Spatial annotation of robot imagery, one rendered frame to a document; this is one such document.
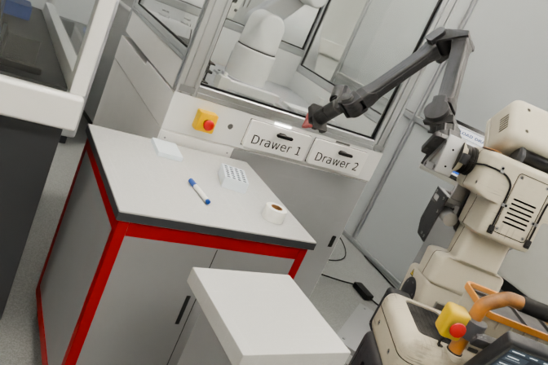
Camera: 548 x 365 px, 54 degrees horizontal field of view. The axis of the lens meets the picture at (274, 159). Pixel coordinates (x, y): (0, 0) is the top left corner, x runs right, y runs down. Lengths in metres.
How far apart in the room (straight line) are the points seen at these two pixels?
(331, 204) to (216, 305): 1.37
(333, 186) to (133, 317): 1.15
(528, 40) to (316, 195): 1.75
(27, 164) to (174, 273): 0.56
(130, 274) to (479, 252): 0.98
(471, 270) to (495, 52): 2.16
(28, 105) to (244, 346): 0.91
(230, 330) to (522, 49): 2.82
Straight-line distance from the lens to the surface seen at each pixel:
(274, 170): 2.22
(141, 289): 1.55
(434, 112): 1.68
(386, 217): 3.89
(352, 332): 2.89
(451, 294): 1.72
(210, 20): 1.91
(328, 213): 2.48
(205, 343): 1.27
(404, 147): 3.89
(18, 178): 1.79
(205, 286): 1.21
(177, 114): 1.97
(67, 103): 1.63
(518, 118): 1.64
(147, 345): 1.69
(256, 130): 2.09
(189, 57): 1.92
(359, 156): 2.39
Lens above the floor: 1.37
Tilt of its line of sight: 15 degrees down
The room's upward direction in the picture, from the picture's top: 24 degrees clockwise
